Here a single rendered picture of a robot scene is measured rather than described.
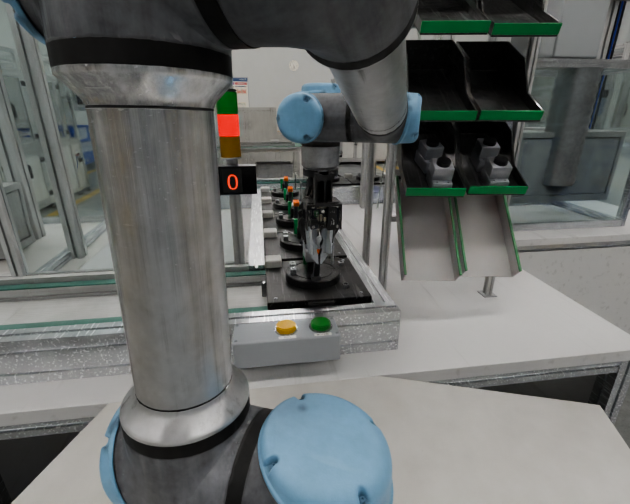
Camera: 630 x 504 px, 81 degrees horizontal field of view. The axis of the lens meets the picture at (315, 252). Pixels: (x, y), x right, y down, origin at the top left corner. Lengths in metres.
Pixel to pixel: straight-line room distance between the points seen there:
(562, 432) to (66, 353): 0.92
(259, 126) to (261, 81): 3.37
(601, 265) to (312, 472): 1.89
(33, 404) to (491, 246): 1.05
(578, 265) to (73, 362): 1.89
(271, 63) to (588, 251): 10.20
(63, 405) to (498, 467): 0.76
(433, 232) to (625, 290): 1.42
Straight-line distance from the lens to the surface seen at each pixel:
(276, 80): 11.37
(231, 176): 0.96
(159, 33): 0.26
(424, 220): 1.00
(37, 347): 0.92
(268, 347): 0.74
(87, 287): 1.14
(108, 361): 0.89
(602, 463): 0.80
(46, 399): 0.91
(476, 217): 1.07
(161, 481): 0.39
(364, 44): 0.29
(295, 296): 0.86
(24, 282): 1.24
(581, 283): 2.08
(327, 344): 0.76
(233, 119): 0.96
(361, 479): 0.34
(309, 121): 0.60
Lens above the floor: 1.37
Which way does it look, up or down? 21 degrees down
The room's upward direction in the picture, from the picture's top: straight up
